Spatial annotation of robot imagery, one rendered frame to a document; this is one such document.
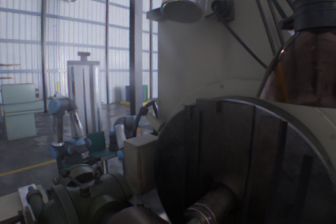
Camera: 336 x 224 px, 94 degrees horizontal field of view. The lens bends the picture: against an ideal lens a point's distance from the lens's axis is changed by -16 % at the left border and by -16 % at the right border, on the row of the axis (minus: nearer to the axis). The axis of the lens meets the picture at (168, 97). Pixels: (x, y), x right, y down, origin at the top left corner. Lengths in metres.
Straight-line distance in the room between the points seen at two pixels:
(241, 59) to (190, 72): 0.19
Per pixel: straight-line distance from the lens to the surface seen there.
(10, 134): 5.97
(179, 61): 0.69
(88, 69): 2.11
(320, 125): 0.52
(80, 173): 0.71
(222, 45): 0.60
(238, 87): 0.55
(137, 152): 0.80
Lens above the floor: 1.63
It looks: 7 degrees down
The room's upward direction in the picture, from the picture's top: straight up
